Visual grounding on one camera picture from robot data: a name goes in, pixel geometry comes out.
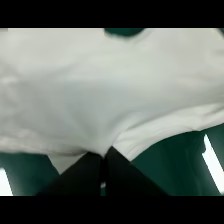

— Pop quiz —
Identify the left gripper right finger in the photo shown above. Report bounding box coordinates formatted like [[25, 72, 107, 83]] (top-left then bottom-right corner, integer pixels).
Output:
[[104, 145, 168, 197]]

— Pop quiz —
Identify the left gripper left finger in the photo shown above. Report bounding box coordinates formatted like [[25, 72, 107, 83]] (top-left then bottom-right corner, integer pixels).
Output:
[[37, 151, 103, 197]]

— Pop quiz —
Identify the white T-shirt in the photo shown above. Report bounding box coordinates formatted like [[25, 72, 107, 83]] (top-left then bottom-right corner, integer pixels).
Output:
[[0, 27, 224, 175]]

